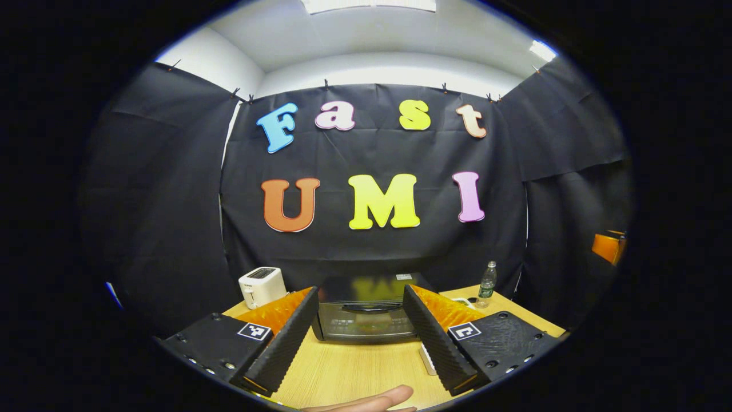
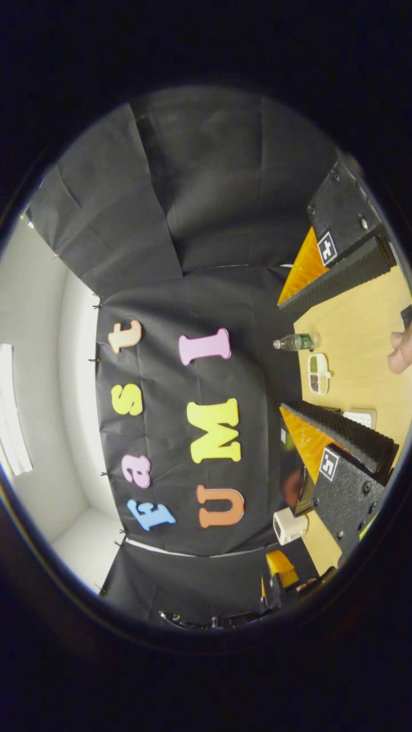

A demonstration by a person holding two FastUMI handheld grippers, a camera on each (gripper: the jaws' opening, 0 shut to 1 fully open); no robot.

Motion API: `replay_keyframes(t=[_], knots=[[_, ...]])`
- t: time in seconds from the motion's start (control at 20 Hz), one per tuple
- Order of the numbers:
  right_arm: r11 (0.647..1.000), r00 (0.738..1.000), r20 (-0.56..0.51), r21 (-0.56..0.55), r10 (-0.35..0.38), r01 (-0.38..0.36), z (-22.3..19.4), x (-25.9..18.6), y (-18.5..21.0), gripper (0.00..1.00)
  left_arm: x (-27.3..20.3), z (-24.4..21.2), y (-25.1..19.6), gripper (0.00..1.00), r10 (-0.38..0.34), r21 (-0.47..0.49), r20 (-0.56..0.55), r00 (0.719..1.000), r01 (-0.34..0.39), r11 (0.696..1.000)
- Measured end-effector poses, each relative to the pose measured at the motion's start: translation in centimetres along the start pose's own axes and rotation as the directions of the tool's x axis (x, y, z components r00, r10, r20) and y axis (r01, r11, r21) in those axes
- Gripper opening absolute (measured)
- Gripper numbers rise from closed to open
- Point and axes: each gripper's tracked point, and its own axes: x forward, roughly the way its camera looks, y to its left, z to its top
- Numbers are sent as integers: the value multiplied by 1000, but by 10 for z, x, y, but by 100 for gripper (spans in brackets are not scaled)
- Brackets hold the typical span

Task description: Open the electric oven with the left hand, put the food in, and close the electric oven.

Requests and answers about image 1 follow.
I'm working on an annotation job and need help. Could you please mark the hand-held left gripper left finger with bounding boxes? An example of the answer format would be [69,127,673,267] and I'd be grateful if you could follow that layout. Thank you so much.
[156,286,320,398]

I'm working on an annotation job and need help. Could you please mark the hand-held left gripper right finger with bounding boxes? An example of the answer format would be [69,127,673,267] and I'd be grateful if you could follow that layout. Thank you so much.
[402,283,565,398]

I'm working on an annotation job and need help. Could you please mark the black electric oven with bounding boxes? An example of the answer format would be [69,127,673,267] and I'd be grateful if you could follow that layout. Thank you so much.
[312,272,436,344]

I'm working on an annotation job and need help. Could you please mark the white rectangular plate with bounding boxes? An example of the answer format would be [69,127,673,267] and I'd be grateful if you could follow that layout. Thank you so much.
[419,342,439,377]

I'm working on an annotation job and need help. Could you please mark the white toaster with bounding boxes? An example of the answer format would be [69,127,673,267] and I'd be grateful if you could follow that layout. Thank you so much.
[238,266,288,310]

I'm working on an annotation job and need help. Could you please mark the clear plastic water bottle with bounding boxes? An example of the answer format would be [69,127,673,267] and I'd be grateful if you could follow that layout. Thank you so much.
[477,260,499,309]

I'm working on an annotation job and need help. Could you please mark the black backdrop cloth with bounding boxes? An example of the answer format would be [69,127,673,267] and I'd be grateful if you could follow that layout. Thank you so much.
[77,57,635,339]

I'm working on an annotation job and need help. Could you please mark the small ceiling light panel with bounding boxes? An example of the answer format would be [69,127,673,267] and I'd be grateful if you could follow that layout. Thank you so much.
[528,39,558,63]

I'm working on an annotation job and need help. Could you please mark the large ceiling light panel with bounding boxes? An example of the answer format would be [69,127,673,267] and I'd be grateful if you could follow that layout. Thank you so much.
[301,0,437,15]

